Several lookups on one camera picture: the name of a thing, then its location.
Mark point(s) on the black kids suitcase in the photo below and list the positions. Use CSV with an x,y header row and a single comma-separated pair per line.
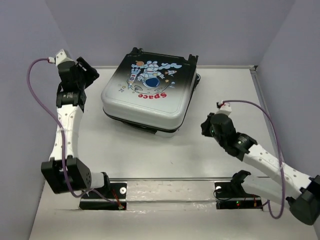
x,y
151,91

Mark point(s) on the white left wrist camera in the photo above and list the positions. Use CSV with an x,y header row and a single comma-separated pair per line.
x,y
62,56

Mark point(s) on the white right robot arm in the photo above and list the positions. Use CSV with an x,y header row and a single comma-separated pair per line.
x,y
297,191

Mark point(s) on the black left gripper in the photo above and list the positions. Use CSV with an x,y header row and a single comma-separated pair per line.
x,y
91,73

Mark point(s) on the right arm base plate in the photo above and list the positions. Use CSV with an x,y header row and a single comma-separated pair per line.
x,y
230,195

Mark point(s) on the white foreground platform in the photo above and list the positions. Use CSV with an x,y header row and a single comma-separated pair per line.
x,y
161,210

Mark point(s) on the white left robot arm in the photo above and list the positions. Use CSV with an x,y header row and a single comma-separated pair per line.
x,y
64,171

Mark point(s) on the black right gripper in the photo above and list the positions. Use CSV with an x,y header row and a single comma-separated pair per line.
x,y
204,126

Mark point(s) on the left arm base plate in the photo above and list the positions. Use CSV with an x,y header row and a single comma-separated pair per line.
x,y
102,200

